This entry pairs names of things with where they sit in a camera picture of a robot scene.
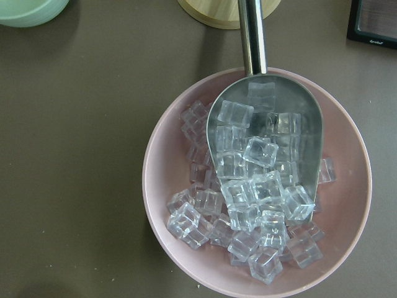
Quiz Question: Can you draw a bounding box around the metal ice scoop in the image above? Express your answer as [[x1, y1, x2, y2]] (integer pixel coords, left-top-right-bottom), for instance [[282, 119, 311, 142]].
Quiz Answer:
[[205, 0, 324, 224]]

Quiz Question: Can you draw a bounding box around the wooden cup tree stand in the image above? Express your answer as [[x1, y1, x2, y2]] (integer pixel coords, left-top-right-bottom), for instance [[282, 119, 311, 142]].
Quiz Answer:
[[177, 0, 281, 29]]

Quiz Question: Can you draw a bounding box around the pink bowl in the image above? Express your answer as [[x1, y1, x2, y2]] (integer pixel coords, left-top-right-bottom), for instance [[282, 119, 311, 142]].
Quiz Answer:
[[142, 68, 372, 297]]

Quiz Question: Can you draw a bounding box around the black mirror tray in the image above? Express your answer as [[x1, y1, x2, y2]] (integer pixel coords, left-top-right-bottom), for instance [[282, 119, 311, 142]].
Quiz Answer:
[[347, 0, 396, 50]]

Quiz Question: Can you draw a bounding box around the mint green bowl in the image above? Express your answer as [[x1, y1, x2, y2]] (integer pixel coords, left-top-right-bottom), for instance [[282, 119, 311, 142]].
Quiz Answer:
[[1, 0, 69, 28]]

